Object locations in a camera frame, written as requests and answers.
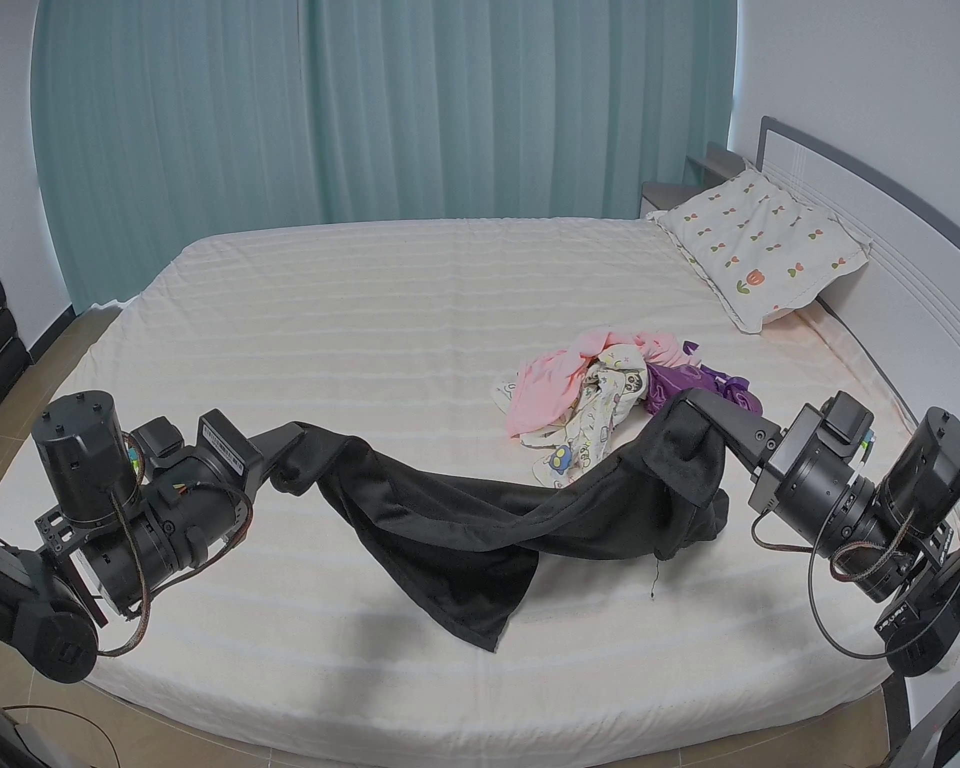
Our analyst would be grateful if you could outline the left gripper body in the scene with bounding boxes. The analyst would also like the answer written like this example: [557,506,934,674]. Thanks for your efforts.
[81,408,265,618]

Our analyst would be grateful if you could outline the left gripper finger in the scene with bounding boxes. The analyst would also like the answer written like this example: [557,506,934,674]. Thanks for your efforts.
[251,421,309,471]

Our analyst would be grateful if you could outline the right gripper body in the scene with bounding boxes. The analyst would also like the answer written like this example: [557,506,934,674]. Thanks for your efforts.
[750,405,903,561]

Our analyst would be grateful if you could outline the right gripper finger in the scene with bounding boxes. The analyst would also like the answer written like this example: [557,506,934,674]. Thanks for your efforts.
[684,390,785,474]

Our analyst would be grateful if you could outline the black T-shirt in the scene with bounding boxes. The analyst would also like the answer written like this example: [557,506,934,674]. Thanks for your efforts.
[270,388,730,654]

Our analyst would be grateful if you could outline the purple garment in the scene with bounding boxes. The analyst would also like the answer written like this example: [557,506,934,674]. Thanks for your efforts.
[645,341,762,417]

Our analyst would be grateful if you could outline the white printed garment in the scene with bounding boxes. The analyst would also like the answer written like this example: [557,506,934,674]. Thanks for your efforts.
[492,345,650,489]

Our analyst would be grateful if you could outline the bed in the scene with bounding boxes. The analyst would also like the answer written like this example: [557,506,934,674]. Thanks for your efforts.
[15,116,960,751]

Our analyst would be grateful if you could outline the white printed pillow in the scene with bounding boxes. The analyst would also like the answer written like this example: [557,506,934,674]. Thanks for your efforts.
[646,168,875,335]

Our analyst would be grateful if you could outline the pink garment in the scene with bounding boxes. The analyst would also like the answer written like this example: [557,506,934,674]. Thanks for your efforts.
[506,327,687,440]

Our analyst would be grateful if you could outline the grey bedside table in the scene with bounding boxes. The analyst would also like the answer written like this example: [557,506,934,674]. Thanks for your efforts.
[641,142,755,220]

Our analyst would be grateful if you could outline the black chest of drawers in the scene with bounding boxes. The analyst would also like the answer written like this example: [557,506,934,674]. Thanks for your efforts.
[0,281,33,402]

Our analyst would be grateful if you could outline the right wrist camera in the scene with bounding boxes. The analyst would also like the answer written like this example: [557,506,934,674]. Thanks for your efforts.
[819,391,876,460]

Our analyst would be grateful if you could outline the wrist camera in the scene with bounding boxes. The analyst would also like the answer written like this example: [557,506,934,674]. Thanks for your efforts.
[819,391,876,460]
[129,416,190,481]

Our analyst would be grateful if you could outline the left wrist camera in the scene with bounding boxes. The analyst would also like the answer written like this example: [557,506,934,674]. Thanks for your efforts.
[129,416,190,481]

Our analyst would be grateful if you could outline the black cable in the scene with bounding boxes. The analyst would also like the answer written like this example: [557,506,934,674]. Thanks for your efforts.
[750,510,901,663]
[93,480,256,661]

